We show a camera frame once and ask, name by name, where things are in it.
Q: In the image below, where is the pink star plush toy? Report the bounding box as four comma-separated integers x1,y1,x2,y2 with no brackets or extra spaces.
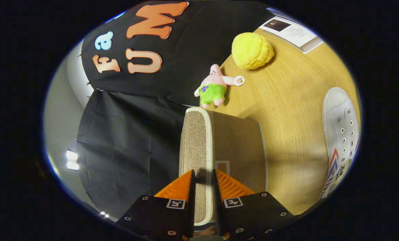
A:
194,64,245,108

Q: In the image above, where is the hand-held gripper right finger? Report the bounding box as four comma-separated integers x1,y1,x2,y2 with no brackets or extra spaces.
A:
213,169,297,241

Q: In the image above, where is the yellow plush ball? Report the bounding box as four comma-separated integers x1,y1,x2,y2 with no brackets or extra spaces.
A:
231,32,275,70

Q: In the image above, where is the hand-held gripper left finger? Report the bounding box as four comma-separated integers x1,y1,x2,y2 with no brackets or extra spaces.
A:
116,169,196,241

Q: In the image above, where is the brown fabric storage box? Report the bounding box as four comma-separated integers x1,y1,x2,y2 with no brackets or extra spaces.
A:
178,106,269,227

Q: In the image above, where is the white portrait cover book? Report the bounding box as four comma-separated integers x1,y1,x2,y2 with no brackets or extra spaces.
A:
259,16,324,54

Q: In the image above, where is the white canvas shoe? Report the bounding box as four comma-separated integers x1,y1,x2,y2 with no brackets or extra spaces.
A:
321,87,359,200

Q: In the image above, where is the ceiling light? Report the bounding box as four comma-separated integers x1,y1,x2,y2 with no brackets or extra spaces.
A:
66,149,80,171

